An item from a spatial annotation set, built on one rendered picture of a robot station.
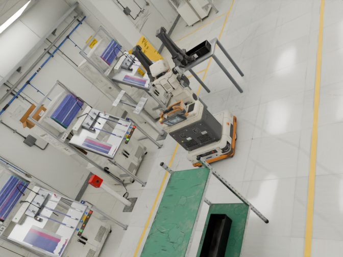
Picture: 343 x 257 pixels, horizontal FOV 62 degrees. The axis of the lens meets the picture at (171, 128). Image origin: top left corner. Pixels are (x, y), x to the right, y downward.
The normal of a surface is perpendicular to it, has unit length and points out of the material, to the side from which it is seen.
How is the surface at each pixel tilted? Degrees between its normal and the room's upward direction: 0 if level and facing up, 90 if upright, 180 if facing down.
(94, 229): 91
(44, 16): 90
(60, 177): 90
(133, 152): 90
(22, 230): 47
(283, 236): 0
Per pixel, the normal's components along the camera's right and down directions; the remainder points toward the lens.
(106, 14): 0.70, -0.20
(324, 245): -0.64, -0.60
